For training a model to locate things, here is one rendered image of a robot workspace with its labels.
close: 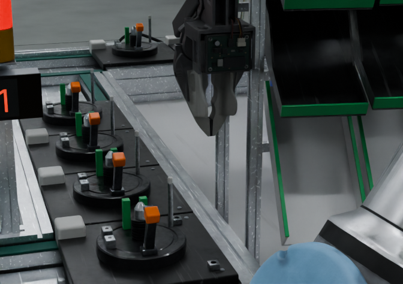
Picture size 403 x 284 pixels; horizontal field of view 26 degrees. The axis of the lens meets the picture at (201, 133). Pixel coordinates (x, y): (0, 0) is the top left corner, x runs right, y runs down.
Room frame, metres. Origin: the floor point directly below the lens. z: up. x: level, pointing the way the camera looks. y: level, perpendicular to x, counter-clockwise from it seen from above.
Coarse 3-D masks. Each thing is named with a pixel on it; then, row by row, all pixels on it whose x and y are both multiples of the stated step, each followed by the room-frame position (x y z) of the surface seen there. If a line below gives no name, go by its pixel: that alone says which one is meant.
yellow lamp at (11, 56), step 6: (0, 30) 1.28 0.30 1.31; (6, 30) 1.29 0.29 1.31; (12, 30) 1.30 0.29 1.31; (0, 36) 1.28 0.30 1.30; (6, 36) 1.29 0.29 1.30; (12, 36) 1.30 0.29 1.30; (0, 42) 1.28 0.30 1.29; (6, 42) 1.28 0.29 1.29; (12, 42) 1.30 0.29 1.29; (0, 48) 1.28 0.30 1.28; (6, 48) 1.28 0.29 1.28; (12, 48) 1.30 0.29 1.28; (0, 54) 1.28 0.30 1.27; (6, 54) 1.28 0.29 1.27; (12, 54) 1.29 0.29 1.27; (0, 60) 1.28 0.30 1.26; (6, 60) 1.28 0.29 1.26; (12, 60) 1.29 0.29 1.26
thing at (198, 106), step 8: (192, 72) 1.05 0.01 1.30; (200, 72) 1.03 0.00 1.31; (192, 80) 1.05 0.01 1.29; (200, 80) 1.03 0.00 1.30; (192, 88) 1.05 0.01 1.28; (200, 88) 1.03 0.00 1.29; (192, 96) 1.05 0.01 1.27; (200, 96) 1.03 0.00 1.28; (192, 104) 1.05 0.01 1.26; (200, 104) 1.03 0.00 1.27; (192, 112) 1.05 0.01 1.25; (200, 112) 1.03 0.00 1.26; (200, 120) 1.05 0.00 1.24; (208, 120) 1.05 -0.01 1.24; (200, 128) 1.06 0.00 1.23; (208, 128) 1.05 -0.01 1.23; (208, 136) 1.05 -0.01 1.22
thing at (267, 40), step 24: (288, 24) 1.45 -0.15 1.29; (312, 24) 1.45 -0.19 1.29; (336, 24) 1.42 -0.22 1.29; (264, 48) 1.37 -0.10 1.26; (288, 48) 1.39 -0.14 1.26; (312, 48) 1.39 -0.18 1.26; (336, 48) 1.39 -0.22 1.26; (288, 72) 1.33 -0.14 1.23; (312, 72) 1.33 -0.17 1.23; (336, 72) 1.33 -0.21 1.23; (288, 96) 1.28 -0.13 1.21; (312, 96) 1.28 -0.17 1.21; (336, 96) 1.28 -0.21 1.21; (360, 96) 1.27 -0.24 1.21
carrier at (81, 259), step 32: (64, 224) 1.29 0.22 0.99; (96, 224) 1.34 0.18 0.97; (128, 224) 1.27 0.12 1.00; (160, 224) 1.29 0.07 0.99; (192, 224) 1.34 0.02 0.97; (64, 256) 1.22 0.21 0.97; (96, 256) 1.21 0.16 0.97; (128, 256) 1.17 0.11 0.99; (160, 256) 1.18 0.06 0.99; (192, 256) 1.21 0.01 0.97; (224, 256) 1.21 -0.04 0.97
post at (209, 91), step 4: (208, 76) 2.39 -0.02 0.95; (208, 80) 2.39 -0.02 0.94; (208, 84) 2.39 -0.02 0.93; (212, 84) 2.39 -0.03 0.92; (208, 88) 2.39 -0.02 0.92; (212, 88) 2.39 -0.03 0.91; (208, 92) 2.39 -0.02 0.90; (212, 92) 2.39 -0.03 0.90; (208, 96) 2.39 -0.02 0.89; (212, 96) 2.39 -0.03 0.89; (208, 100) 2.39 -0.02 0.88; (208, 104) 2.39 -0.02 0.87
